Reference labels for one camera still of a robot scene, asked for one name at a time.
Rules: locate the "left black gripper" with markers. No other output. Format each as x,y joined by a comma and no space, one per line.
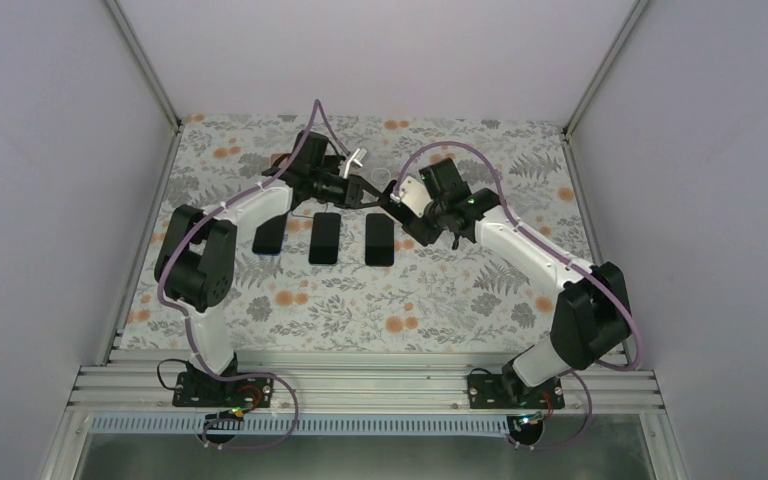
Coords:
353,192

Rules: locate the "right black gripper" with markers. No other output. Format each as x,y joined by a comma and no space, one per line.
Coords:
423,235

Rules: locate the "clear phone case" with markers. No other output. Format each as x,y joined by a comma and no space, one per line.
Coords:
378,169

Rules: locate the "dark blue phone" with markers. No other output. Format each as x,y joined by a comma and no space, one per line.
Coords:
379,240

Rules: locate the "teal phone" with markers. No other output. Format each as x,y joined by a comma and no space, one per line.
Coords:
325,238

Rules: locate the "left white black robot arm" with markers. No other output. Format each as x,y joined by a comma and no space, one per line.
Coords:
196,263

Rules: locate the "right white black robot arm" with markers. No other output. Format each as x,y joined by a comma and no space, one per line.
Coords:
590,302

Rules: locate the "floral patterned table mat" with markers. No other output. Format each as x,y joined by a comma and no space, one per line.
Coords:
432,299

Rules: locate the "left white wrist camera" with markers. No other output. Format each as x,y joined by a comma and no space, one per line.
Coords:
353,160

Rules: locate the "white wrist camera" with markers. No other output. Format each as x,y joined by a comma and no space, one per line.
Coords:
353,160
412,194

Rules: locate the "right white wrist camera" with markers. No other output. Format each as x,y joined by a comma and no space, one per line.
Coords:
412,194

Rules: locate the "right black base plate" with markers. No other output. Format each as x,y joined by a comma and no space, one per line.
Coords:
487,390

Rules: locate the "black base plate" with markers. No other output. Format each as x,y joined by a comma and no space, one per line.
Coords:
197,390
487,390

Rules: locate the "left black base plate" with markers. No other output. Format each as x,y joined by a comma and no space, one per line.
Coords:
197,390

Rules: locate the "aluminium rail frame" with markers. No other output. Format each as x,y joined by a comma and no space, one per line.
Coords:
336,415

